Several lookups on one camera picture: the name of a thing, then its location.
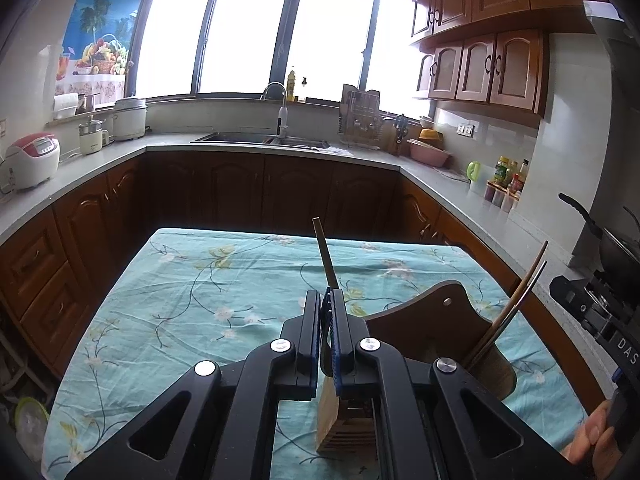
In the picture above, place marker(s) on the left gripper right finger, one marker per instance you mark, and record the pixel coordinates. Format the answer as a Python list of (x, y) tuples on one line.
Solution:
[(432, 421)]

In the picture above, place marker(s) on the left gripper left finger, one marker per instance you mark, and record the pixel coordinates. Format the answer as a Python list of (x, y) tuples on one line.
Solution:
[(216, 421)]

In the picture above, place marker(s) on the crossing brown chopstick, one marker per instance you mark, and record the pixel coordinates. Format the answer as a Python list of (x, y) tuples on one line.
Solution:
[(327, 264)]

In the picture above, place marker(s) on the kitchen sink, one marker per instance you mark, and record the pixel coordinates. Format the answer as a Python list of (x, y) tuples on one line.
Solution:
[(259, 138)]

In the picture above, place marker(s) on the chrome kitchen faucet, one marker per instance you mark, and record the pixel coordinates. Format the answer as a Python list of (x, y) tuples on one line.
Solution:
[(274, 91)]

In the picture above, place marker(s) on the person right hand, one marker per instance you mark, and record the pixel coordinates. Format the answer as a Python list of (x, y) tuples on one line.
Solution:
[(594, 443)]

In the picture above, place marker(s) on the red patterned chopstick one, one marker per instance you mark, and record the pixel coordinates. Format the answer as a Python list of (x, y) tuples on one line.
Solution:
[(506, 316)]

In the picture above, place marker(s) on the wooden utensil holder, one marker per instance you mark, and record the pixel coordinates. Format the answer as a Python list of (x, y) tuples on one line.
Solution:
[(425, 349)]

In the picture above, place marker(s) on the range hood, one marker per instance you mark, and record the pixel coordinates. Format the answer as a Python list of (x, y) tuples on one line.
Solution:
[(622, 46)]

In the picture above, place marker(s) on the spice jar rack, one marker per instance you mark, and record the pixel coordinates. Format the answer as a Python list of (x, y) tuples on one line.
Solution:
[(504, 188)]

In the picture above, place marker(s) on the floral teal tablecloth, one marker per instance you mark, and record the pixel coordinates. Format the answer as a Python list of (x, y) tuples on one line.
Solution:
[(192, 295)]

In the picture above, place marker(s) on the green mug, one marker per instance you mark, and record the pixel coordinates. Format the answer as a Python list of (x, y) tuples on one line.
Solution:
[(473, 170)]

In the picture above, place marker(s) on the pink plastic basin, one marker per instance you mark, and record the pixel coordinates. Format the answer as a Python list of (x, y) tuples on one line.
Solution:
[(427, 154)]

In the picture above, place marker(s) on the knife block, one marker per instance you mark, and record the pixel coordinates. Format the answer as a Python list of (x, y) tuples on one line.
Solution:
[(401, 125)]

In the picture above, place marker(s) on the wooden dish rack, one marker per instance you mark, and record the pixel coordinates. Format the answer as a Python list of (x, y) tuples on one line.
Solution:
[(360, 119)]

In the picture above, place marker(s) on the upper wooden cabinets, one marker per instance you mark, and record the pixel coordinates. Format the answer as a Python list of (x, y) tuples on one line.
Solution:
[(490, 52)]

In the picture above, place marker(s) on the red white rice cooker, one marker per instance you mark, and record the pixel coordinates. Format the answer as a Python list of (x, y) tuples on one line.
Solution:
[(32, 160)]

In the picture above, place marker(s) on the yellow oil bottle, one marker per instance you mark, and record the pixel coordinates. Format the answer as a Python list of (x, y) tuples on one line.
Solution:
[(290, 85)]

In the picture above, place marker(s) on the paper towel roll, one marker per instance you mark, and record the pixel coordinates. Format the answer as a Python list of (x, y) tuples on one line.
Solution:
[(65, 105)]

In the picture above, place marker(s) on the tropical fruit poster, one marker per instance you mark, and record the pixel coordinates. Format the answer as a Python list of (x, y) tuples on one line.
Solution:
[(95, 49)]

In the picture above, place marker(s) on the black wok with handle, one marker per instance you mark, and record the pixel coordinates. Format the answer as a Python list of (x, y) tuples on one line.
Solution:
[(619, 255)]

